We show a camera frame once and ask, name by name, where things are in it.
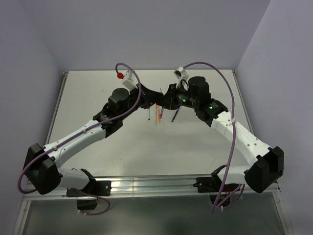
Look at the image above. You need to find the purple pen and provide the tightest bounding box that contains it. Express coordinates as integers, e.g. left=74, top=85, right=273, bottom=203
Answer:
left=171, top=109, right=180, bottom=122

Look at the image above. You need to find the yellow pen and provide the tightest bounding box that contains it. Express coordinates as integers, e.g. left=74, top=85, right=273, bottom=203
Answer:
left=155, top=105, right=159, bottom=126

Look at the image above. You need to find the orange pen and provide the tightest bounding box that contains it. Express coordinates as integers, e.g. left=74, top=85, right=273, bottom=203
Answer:
left=157, top=106, right=161, bottom=123

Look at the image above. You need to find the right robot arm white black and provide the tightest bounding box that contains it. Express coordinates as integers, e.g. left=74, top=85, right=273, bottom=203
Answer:
left=157, top=76, right=284, bottom=193

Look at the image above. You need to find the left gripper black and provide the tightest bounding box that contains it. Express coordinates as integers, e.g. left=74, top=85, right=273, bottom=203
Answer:
left=119, top=83, right=163, bottom=120

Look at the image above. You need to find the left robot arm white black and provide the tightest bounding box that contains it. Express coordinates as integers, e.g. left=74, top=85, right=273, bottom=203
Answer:
left=23, top=86, right=163, bottom=195

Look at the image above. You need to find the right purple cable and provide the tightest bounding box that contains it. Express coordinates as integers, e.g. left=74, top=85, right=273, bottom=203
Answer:
left=183, top=62, right=246, bottom=213

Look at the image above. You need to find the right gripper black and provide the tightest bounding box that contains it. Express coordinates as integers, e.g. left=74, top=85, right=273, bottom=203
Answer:
left=157, top=83, right=199, bottom=110

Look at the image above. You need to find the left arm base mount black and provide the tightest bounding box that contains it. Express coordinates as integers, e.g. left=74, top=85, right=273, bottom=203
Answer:
left=66, top=181, right=111, bottom=215

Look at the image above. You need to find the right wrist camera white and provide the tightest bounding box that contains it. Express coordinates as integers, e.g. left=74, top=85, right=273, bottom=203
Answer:
left=174, top=67, right=189, bottom=89

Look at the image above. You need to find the aluminium rail frame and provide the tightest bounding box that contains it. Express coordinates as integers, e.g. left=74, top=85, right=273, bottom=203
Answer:
left=22, top=175, right=280, bottom=201

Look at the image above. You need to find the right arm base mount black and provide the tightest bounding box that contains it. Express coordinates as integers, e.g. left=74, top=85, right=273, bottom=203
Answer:
left=193, top=176, right=239, bottom=203

